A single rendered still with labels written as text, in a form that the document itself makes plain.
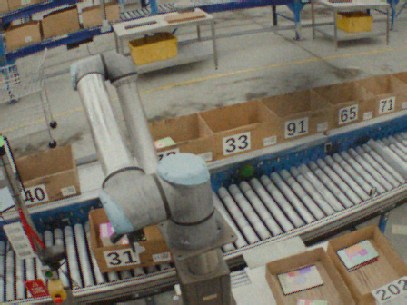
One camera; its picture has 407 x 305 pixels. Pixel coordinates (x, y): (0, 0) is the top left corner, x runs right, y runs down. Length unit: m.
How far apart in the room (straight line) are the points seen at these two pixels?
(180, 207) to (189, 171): 0.11
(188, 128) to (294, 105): 0.72
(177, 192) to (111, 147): 0.27
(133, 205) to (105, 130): 0.30
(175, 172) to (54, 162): 1.42
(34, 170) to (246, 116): 1.36
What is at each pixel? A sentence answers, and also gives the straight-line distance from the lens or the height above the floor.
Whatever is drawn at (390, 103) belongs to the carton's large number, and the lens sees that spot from 3.03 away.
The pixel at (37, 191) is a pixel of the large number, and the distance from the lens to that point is 2.36.
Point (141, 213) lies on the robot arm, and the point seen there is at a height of 1.43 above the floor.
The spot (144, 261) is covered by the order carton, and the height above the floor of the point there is 0.78.
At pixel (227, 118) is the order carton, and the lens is 2.70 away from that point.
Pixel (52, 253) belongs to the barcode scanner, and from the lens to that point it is 1.77.
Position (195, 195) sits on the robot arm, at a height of 1.44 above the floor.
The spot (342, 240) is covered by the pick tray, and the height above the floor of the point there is 0.82.
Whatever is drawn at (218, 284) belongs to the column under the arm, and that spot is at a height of 1.03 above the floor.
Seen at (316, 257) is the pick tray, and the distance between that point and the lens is 2.01.
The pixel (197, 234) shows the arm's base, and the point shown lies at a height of 1.30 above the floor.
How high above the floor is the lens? 2.24
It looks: 32 degrees down
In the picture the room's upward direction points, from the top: 6 degrees counter-clockwise
